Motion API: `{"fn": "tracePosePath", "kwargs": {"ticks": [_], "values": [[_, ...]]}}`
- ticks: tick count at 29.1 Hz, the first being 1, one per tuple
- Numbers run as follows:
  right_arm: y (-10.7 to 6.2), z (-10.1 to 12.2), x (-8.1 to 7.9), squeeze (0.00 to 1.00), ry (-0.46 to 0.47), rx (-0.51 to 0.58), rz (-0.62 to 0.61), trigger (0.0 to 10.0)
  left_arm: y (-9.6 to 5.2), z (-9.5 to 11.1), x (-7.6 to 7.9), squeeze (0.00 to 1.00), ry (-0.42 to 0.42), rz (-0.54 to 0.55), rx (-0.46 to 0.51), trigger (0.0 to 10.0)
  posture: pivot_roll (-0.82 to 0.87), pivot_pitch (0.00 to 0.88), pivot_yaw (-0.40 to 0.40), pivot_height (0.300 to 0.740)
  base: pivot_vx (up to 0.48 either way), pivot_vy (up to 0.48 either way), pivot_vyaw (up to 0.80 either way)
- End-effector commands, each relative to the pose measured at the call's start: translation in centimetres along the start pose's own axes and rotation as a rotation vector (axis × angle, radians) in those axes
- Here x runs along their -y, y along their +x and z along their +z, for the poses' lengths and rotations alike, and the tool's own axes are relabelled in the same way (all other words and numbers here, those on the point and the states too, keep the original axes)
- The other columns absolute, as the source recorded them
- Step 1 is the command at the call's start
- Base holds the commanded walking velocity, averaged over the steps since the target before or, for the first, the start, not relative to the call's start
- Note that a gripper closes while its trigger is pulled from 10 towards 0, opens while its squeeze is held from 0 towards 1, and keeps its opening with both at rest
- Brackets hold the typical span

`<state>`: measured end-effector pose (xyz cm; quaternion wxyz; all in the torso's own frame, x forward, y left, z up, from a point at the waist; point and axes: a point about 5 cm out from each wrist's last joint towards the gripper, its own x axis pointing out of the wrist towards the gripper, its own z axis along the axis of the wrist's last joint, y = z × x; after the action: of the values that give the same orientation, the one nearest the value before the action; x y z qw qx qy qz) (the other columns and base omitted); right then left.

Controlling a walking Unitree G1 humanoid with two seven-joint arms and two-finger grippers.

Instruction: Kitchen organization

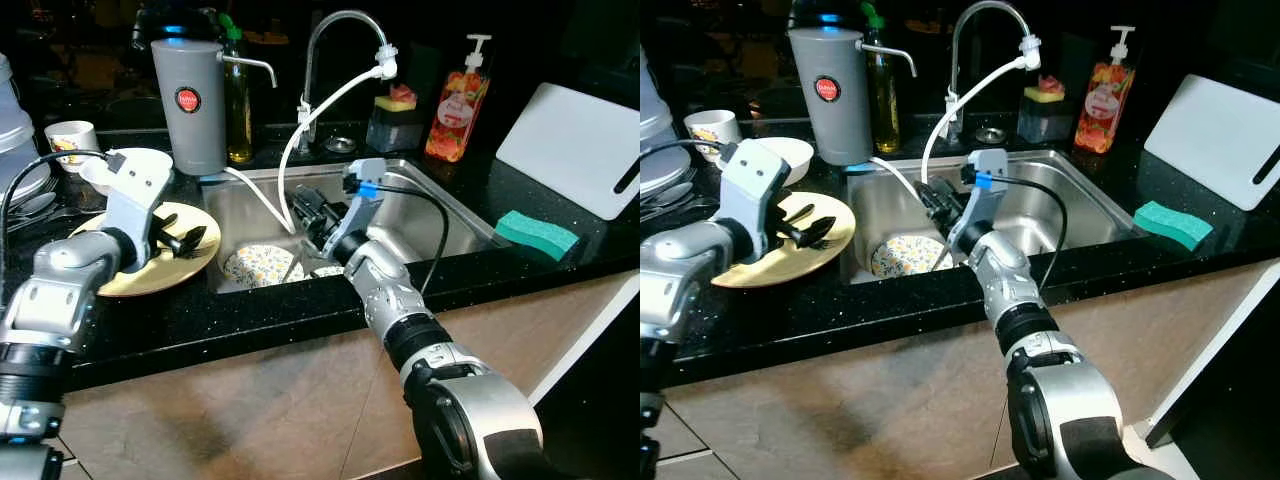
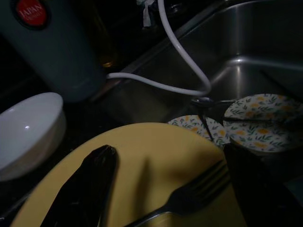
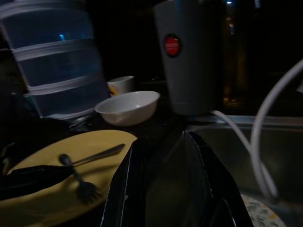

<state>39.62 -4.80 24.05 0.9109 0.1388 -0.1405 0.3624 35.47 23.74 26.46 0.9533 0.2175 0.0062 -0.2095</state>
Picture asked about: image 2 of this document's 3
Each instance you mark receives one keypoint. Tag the black metal spoon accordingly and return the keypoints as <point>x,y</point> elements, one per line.
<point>201,101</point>

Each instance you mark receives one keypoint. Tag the grey water filter canister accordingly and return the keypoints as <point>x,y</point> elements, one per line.
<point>59,59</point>

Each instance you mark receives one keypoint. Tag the yellow plate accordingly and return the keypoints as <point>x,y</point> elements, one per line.
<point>154,146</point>

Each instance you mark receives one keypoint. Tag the white bowl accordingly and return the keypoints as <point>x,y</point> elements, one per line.
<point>28,132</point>

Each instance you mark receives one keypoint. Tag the floral patterned plate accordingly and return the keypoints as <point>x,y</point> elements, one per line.
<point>189,123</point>
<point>260,134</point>

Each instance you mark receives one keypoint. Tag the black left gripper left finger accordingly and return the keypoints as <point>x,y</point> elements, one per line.
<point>90,184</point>

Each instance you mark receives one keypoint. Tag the black metal fork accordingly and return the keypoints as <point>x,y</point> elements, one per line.
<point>184,196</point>

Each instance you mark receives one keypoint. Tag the oil bottle green cap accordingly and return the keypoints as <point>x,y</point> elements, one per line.
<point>106,54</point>

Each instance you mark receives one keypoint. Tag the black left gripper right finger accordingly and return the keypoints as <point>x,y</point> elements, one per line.
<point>258,194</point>

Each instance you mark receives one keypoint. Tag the stainless steel sink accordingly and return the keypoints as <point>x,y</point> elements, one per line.
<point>248,47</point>

